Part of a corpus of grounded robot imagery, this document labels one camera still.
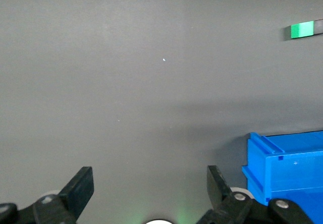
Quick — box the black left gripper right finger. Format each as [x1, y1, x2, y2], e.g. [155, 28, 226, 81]
[195, 165, 315, 224]

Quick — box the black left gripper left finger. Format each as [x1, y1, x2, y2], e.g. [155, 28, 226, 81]
[0, 166, 95, 224]

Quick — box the green cube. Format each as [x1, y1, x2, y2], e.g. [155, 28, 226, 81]
[290, 21, 315, 39]

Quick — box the black cube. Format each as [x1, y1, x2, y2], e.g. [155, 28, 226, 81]
[312, 19, 323, 36]

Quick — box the blue plastic bin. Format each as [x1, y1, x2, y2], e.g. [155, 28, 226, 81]
[241, 130, 323, 224]

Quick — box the dark grey table mat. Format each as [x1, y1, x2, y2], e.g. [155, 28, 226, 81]
[0, 0, 323, 224]

